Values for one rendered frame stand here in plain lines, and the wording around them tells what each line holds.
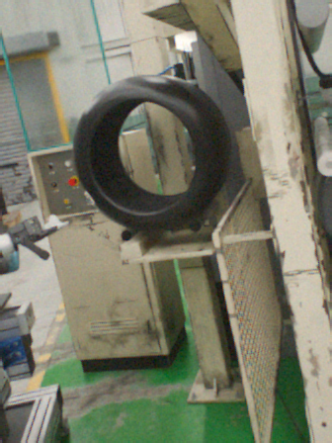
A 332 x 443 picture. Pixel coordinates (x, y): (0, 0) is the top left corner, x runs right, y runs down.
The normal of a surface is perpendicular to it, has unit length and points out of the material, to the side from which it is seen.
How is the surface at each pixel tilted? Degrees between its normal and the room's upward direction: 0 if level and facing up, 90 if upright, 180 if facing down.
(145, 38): 90
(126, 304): 90
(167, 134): 90
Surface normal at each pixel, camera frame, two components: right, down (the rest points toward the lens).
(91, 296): -0.26, 0.18
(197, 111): 0.36, -0.32
